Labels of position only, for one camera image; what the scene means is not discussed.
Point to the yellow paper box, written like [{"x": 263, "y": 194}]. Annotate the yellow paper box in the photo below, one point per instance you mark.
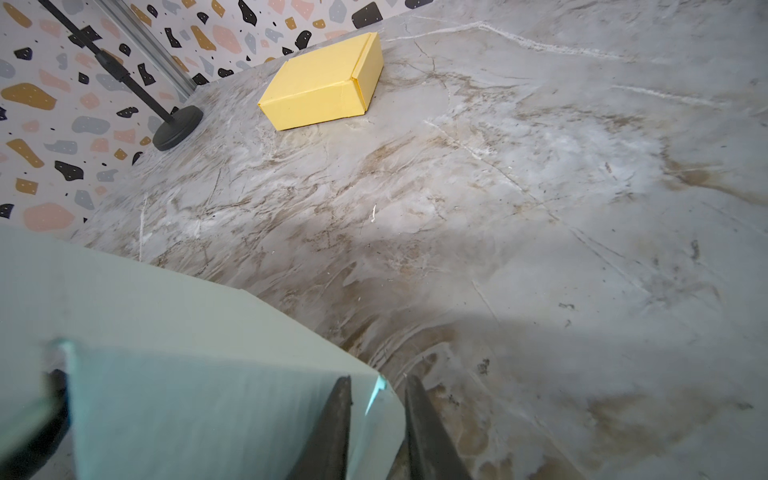
[{"x": 334, "y": 82}]

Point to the light blue paper box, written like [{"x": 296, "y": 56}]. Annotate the light blue paper box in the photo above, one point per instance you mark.
[{"x": 169, "y": 376}]

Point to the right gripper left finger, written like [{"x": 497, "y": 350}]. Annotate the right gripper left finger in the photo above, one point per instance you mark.
[{"x": 325, "y": 452}]

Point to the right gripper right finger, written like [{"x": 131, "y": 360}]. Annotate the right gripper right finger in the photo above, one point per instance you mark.
[{"x": 432, "y": 454}]

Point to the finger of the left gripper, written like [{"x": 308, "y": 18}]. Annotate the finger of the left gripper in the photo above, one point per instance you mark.
[{"x": 26, "y": 460}]

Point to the black microphone stand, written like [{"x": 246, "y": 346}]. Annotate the black microphone stand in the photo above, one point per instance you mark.
[{"x": 176, "y": 127}]

